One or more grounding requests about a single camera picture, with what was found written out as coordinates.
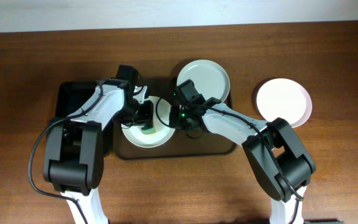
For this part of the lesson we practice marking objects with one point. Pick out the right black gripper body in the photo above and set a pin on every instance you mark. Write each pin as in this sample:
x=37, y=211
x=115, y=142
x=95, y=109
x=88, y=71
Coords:
x=175, y=116

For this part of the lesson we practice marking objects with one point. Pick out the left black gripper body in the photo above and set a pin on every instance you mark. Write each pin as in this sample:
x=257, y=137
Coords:
x=146, y=115

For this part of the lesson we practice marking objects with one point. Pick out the white plate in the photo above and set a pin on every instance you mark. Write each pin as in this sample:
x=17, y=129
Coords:
x=210, y=79
x=286, y=99
x=161, y=132

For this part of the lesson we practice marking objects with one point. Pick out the green yellow scrub sponge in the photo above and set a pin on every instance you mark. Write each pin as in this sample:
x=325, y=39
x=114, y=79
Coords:
x=148, y=129

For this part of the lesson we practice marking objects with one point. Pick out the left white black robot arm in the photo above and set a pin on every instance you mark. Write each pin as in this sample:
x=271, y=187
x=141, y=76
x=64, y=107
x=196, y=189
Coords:
x=80, y=136

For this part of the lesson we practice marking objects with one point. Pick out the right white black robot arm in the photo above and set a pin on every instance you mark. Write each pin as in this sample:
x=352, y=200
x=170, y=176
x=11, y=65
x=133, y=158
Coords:
x=279, y=160

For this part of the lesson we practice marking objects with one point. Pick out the brown plastic serving tray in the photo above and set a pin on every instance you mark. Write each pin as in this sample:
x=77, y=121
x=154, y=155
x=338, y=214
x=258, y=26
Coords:
x=183, y=142

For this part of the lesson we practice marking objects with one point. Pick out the black rectangular water tray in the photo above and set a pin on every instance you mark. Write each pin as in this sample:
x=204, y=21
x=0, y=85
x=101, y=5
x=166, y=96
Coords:
x=71, y=96

